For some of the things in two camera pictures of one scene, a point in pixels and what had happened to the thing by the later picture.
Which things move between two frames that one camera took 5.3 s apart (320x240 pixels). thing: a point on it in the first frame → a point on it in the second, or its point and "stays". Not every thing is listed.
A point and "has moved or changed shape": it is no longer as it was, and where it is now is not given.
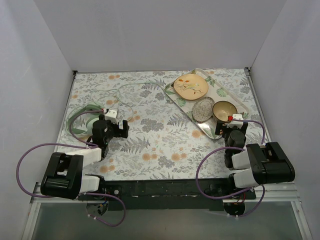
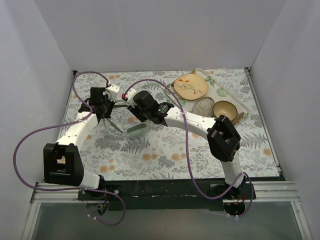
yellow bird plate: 190,86 stays
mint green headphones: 76,121 has moved or changed shape
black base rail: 169,194 stays
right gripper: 230,128 → 137,113
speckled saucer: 202,108 stays
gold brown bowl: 222,109 stays
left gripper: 119,129 → 104,111
